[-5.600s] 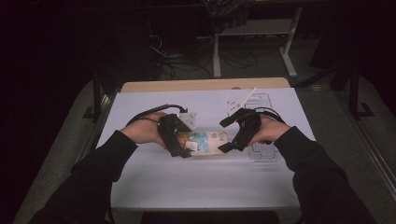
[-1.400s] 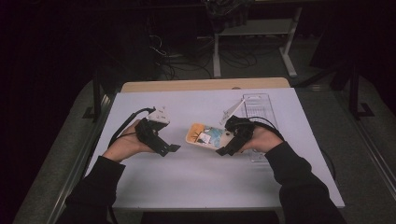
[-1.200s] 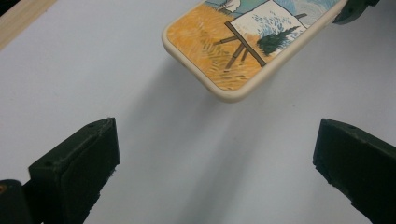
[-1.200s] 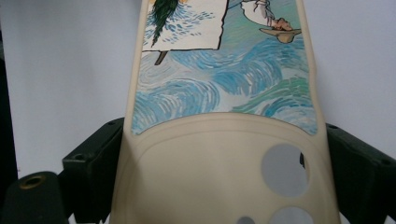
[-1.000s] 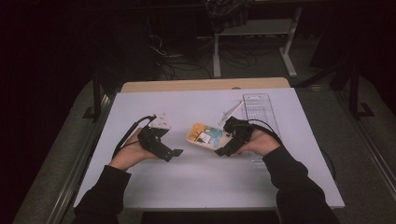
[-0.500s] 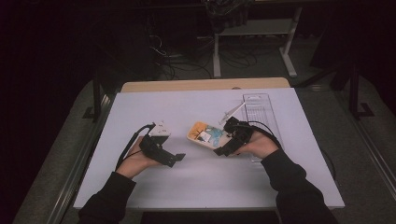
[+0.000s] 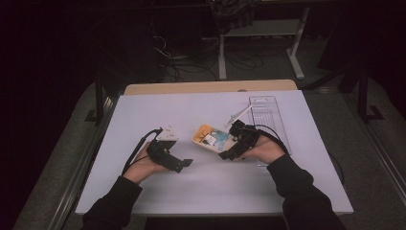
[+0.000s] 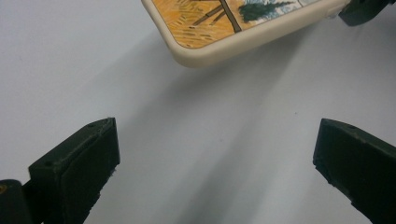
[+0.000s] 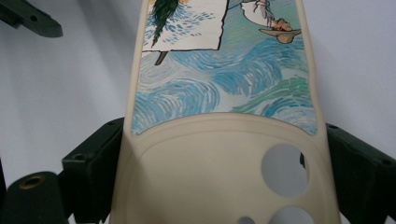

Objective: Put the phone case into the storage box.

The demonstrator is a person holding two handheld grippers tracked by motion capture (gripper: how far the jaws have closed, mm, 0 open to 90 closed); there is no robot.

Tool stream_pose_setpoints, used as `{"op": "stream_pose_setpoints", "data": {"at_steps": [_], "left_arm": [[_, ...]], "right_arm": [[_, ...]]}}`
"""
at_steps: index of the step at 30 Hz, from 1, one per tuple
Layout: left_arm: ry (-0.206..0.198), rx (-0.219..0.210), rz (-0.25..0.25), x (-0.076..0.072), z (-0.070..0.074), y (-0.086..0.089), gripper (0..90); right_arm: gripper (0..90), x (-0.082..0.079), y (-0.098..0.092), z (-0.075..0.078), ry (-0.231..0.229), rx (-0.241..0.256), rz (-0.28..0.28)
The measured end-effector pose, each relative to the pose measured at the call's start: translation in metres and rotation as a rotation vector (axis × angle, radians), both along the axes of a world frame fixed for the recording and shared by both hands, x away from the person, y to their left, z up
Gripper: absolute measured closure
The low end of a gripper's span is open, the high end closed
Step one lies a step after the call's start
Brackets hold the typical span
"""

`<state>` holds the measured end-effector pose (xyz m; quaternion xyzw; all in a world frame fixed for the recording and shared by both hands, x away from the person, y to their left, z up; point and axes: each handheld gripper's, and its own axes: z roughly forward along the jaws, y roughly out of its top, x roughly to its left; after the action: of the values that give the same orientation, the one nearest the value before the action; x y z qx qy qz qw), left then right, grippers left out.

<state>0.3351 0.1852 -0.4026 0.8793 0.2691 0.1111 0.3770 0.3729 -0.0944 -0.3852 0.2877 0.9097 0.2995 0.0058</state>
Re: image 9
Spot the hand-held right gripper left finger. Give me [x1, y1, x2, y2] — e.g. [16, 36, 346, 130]
[59, 117, 125, 224]

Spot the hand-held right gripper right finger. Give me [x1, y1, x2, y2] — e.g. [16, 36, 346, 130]
[325, 122, 396, 224]

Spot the beige painted phone case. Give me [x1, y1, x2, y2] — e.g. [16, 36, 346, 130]
[108, 0, 342, 224]

